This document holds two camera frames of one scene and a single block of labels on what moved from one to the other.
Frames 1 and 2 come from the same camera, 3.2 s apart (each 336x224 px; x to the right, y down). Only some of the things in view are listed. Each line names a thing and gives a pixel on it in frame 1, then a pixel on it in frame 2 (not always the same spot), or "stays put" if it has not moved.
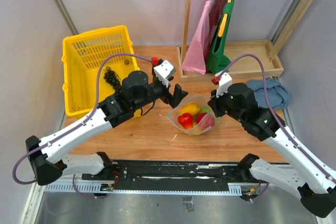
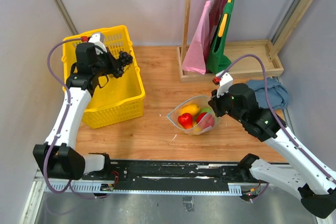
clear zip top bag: [195, 116] stays put
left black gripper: [178, 95] → [114, 63]
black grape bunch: [111, 78] → [125, 59]
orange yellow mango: [192, 109] stays put
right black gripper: [214, 103] stays put
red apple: [186, 120] stays put
